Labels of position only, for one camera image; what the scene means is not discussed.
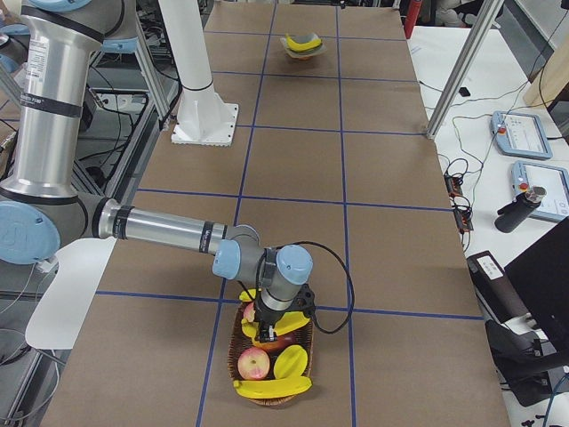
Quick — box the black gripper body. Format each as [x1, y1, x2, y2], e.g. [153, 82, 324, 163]
[254, 286, 316, 327]

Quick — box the yellow banana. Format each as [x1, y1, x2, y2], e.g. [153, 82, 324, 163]
[241, 311, 309, 340]
[238, 289, 256, 302]
[284, 33, 322, 52]
[233, 375, 312, 399]

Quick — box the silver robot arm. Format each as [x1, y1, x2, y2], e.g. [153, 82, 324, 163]
[1, 1, 316, 342]

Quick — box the brown wicker basket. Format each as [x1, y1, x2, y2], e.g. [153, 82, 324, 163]
[228, 302, 313, 406]

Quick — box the grey orange square plate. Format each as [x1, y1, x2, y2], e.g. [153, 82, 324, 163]
[280, 33, 326, 60]

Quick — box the red yellow mango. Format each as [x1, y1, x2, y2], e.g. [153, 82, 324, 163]
[252, 334, 297, 354]

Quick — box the pink apple far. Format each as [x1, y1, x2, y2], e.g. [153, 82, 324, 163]
[243, 302, 255, 323]

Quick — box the pink apple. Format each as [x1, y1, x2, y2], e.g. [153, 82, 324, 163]
[237, 347, 270, 381]
[243, 302, 255, 323]

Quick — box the pink apple near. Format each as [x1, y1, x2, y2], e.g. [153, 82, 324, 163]
[237, 347, 270, 381]

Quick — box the yellow starfruit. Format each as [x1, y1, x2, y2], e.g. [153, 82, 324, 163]
[273, 344, 309, 379]

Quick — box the black label printer box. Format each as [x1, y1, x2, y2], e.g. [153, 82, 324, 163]
[467, 251, 535, 323]

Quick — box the black monitor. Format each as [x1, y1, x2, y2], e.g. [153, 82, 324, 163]
[506, 219, 568, 350]

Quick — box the blue teach pendant far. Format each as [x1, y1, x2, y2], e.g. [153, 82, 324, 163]
[490, 110, 553, 160]

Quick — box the blue teach pendant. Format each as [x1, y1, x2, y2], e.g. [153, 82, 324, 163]
[490, 110, 553, 160]
[511, 160, 568, 222]

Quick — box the blue teach pendant near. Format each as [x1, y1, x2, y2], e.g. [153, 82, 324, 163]
[511, 160, 568, 222]

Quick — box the aluminium frame post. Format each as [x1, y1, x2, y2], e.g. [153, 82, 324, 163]
[426, 0, 504, 140]

